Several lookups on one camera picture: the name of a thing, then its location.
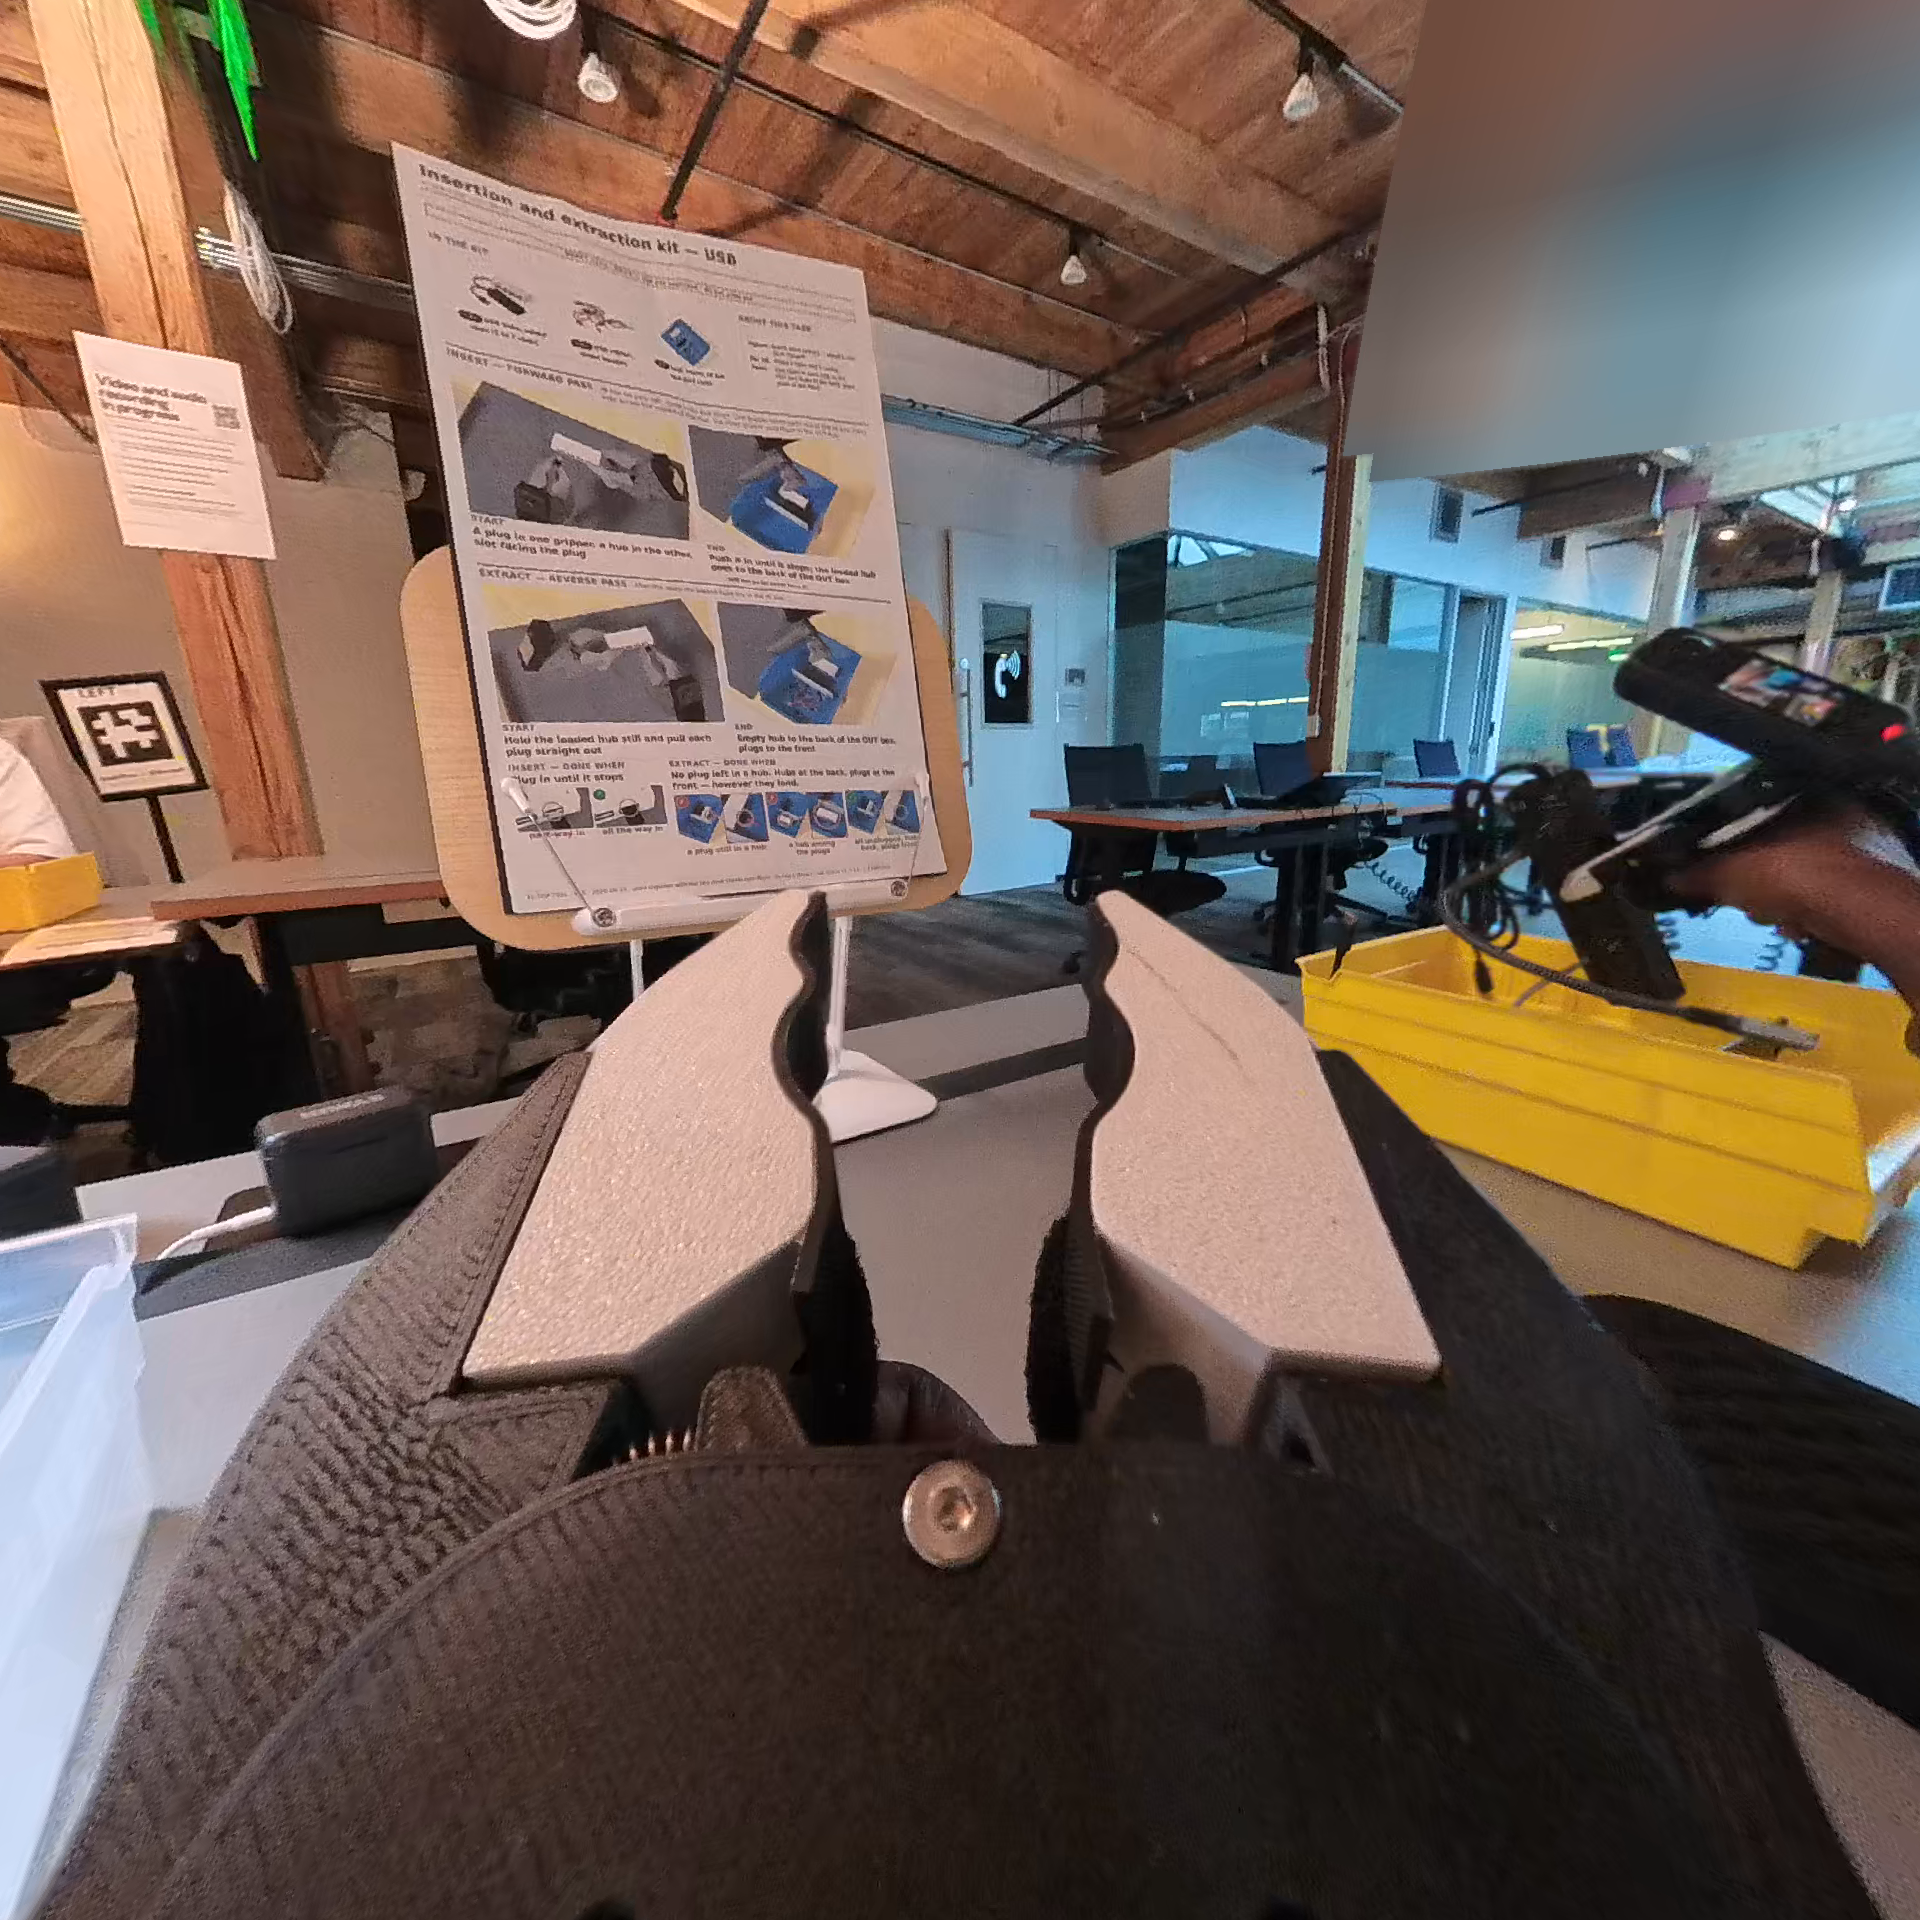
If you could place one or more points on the white sheet stand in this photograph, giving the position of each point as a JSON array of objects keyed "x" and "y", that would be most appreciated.
[{"x": 878, "y": 1103}]

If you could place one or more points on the wooden office desk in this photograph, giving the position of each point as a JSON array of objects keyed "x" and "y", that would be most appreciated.
[{"x": 1200, "y": 819}]

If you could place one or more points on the black office chair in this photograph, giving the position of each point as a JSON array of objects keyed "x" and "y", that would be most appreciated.
[
  {"x": 1283, "y": 765},
  {"x": 1109, "y": 774},
  {"x": 1436, "y": 758}
]

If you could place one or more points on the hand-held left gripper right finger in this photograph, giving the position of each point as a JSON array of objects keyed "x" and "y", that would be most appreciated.
[{"x": 1243, "y": 1202}]

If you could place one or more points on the yellow plastic bin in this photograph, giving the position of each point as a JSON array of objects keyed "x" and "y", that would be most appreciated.
[{"x": 1576, "y": 1109}]

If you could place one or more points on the black charger box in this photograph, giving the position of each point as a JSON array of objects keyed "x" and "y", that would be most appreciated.
[{"x": 346, "y": 1162}]

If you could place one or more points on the person's right hand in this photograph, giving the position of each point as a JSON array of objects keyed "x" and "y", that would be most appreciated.
[{"x": 1845, "y": 886}]

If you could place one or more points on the white notice paper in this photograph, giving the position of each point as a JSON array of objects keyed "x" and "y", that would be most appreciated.
[{"x": 171, "y": 452}]

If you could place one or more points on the clear plastic bin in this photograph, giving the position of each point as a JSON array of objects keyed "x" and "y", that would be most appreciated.
[{"x": 59, "y": 1424}]

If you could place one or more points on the small yellow tray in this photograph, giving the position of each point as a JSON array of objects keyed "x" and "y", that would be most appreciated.
[{"x": 44, "y": 892}]

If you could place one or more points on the printed instruction sheet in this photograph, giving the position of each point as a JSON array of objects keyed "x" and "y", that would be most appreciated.
[{"x": 660, "y": 495}]

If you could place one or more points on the black mouse pad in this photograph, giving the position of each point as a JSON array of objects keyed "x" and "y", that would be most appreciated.
[{"x": 1800, "y": 1500}]

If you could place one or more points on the black phone icon sign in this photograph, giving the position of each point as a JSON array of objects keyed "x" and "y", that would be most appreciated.
[{"x": 1006, "y": 669}]

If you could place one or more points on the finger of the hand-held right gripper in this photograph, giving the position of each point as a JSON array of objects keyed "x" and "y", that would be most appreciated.
[{"x": 1635, "y": 862}]

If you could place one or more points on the black white marker sign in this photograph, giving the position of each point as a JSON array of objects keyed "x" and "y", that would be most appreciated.
[{"x": 128, "y": 734}]

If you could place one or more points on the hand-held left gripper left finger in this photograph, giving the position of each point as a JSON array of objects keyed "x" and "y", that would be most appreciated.
[{"x": 660, "y": 1184}]

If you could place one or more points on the green exit light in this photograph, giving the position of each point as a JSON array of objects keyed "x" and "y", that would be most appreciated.
[{"x": 225, "y": 61}]

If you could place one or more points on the black long usb hub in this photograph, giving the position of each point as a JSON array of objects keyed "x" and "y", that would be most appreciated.
[{"x": 1611, "y": 932}]

